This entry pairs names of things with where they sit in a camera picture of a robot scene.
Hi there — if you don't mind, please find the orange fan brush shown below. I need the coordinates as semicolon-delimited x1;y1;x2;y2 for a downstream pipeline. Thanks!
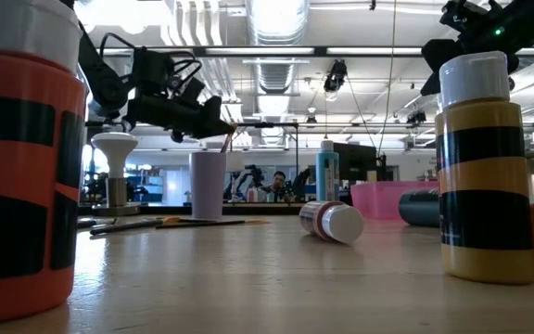
154;219;271;230

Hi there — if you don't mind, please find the yellow striped paint bottle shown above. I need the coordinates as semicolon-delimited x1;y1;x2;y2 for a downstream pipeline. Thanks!
434;50;534;286

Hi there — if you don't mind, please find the white dome lamp brass base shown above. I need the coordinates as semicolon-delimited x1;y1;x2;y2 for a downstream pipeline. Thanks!
90;132;141;217

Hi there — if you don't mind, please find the lavender plastic cup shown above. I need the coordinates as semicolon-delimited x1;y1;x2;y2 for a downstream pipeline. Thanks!
189;151;228;221

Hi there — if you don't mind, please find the rust brown striped paint bottle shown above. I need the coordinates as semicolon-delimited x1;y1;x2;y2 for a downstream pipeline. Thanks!
299;199;365;246

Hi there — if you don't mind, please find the large teal paint bottle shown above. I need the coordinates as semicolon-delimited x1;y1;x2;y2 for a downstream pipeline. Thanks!
314;138;341;202

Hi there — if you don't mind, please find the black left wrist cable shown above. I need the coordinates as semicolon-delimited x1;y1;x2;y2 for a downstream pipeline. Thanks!
98;32;203;94

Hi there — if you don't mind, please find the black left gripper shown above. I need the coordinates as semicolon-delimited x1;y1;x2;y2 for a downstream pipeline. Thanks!
125;94;236;144

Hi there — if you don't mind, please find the black overhead camera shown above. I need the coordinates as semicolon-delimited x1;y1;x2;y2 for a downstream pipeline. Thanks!
323;58;349;93

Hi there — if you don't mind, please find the silver ventilation duct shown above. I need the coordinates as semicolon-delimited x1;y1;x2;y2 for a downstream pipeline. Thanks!
246;0;312;94

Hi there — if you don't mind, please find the pink plastic bin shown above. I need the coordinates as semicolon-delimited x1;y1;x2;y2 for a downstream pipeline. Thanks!
350;180;440;221

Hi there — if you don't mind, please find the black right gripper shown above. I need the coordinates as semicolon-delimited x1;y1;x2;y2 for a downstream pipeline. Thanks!
419;39;466;97

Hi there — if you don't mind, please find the large black paint bottle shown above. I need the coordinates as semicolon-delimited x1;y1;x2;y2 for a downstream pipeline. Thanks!
398;188;441;228

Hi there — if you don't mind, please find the red-orange striped paint bottle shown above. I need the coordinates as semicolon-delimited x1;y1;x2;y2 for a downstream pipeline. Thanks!
0;0;88;326

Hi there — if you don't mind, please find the thin hanging cable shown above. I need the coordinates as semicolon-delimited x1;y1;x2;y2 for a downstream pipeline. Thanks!
376;0;398;155

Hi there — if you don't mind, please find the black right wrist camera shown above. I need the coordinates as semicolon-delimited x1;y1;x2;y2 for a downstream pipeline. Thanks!
439;0;493;30

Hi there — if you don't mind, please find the black monitor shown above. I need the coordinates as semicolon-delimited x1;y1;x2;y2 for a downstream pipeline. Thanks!
332;142;379;183

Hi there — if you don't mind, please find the black background rig frame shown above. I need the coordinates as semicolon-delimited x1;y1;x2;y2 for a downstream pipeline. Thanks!
84;121;439;177

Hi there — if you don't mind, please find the person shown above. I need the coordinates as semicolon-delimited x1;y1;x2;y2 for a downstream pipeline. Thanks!
257;170;292;203

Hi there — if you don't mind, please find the black ceiling spotlight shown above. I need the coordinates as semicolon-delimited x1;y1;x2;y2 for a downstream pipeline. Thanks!
407;109;429;127

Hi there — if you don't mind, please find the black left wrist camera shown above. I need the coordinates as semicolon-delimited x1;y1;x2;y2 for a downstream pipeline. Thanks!
132;47;172;96

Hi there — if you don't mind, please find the black overhead rig beam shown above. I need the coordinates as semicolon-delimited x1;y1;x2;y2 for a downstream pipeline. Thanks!
77;45;534;59

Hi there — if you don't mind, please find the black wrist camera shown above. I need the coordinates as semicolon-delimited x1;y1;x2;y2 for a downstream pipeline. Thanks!
439;0;493;30
132;47;172;96

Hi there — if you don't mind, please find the black brush gold ferrule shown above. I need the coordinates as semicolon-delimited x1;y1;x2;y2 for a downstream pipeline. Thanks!
220;123;239;154
88;216;181;236

